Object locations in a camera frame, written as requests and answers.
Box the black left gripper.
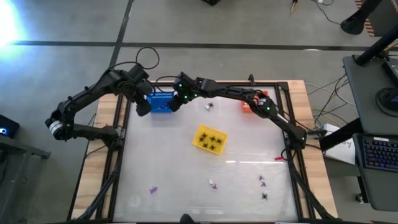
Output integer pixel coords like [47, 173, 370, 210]
[123, 65, 153, 103]

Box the yellow plastic basket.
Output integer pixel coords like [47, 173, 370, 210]
[192, 124, 229, 156]

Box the blue plastic basket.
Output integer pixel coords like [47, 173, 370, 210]
[147, 91, 175, 113]

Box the orange plastic basket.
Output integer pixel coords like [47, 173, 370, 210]
[241, 90, 269, 113]

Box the person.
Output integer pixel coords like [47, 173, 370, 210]
[179, 213, 196, 224]

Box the grey metal stand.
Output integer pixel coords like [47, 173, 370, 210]
[0, 135, 51, 223]

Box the black box with blue light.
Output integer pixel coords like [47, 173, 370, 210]
[0, 114, 20, 139]

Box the black desk leg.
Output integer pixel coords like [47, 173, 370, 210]
[318, 117, 364, 152]

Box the white paper sheet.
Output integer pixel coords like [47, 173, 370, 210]
[322, 123, 357, 166]

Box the black chair foot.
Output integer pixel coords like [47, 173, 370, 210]
[340, 0, 384, 35]

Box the grey desk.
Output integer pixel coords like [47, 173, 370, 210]
[341, 54, 398, 212]

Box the orange striped mat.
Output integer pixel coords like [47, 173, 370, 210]
[355, 0, 376, 37]

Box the black pole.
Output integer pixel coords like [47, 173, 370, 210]
[354, 24, 398, 67]

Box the round black monitor base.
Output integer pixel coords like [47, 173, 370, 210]
[375, 86, 398, 118]

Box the black keyboard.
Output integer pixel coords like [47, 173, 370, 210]
[353, 133, 398, 175]

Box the black device on desk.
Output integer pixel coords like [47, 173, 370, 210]
[382, 57, 398, 86]

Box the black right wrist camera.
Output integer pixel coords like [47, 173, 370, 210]
[168, 95, 184, 113]

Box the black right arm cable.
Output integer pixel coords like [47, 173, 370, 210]
[154, 75, 181, 94]

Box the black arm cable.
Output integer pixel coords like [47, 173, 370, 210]
[154, 75, 181, 94]
[108, 46, 160, 71]

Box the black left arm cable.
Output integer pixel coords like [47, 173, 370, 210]
[108, 46, 160, 71]

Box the black aluminium table frame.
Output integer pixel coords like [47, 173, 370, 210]
[68, 74, 336, 223]

